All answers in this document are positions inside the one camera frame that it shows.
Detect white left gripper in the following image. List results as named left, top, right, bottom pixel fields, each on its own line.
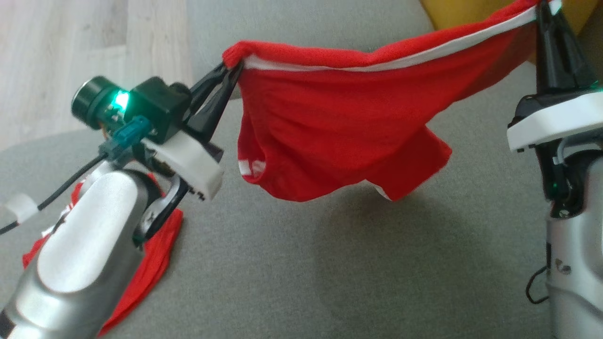
left=141, top=64, right=243, bottom=201

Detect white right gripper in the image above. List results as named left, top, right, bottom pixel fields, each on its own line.
left=507, top=0, right=603, bottom=153

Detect red white-trimmed shorts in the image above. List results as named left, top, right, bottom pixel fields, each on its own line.
left=222, top=0, right=563, bottom=203

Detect red white basketball jersey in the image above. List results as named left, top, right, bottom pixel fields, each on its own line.
left=23, top=172, right=184, bottom=338

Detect small grey sofa cushion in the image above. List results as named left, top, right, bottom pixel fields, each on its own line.
left=186, top=0, right=435, bottom=100

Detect yellow cushion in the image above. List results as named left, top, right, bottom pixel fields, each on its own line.
left=418, top=0, right=603, bottom=65

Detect large grey sofa seat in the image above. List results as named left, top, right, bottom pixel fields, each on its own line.
left=0, top=61, right=603, bottom=339

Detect teal cable connector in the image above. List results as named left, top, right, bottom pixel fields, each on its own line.
left=100, top=117, right=152, bottom=158

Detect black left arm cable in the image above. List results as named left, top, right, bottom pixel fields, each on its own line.
left=0, top=154, right=110, bottom=235

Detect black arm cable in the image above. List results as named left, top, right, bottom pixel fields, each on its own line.
left=0, top=154, right=110, bottom=235
left=525, top=242, right=553, bottom=305

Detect white cable clip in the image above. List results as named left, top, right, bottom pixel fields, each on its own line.
left=0, top=192, right=39, bottom=225

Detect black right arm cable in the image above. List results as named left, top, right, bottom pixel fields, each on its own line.
left=525, top=242, right=553, bottom=305

